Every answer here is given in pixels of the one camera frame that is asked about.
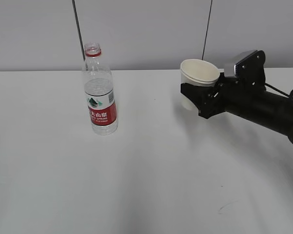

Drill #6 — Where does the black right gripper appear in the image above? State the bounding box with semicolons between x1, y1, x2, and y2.
180;75;237;119

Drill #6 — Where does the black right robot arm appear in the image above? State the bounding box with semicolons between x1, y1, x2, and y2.
181;76;293;144

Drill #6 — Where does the white paper cup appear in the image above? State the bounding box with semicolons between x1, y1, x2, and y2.
180;59;220;87

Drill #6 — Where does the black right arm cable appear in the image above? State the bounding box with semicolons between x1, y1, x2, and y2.
265;82;293;99

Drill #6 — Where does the clear water bottle red label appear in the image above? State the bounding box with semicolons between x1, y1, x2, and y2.
83;43;118;136

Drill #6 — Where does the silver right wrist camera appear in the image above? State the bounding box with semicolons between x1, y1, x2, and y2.
224;50;266;90

